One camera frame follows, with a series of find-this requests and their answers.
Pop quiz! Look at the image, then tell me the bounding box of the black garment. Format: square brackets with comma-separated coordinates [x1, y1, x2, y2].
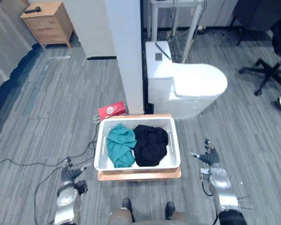
[133, 124, 170, 167]

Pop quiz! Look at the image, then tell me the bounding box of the white table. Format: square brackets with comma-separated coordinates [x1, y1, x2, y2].
[148, 0, 206, 64]

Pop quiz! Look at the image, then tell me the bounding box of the black office chair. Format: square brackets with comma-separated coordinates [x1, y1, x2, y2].
[238, 14, 281, 96]

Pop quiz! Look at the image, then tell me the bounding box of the white toilet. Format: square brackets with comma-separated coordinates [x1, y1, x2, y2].
[145, 41, 228, 120]

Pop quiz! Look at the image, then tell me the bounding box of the black handheld device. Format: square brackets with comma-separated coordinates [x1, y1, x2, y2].
[23, 6, 42, 14]

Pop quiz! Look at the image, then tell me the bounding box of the black floor cable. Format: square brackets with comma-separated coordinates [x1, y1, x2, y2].
[0, 121, 101, 225]

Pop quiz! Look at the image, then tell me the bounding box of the teal garment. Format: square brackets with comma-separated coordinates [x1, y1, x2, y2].
[106, 123, 137, 168]

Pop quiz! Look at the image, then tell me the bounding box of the wooden nightstand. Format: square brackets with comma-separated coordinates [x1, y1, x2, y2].
[20, 1, 75, 50]

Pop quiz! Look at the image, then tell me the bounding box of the red paper bag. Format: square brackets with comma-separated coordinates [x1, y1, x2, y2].
[93, 101, 127, 123]

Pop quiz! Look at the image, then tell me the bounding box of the white partition pillar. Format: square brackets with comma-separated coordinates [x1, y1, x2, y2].
[107, 0, 145, 115]

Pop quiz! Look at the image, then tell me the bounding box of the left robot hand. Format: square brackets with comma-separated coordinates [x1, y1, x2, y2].
[60, 157, 90, 182]

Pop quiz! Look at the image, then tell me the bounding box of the bed with beige cover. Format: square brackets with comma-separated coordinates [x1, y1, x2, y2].
[0, 0, 38, 99]

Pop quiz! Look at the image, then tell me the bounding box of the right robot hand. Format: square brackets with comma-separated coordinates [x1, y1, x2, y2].
[189, 138, 221, 167]

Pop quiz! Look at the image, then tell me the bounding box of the low wooden stand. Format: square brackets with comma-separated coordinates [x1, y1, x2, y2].
[97, 113, 182, 182]

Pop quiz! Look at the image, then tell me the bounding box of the white plastic laundry basket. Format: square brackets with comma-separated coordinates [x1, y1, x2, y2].
[94, 116, 181, 175]

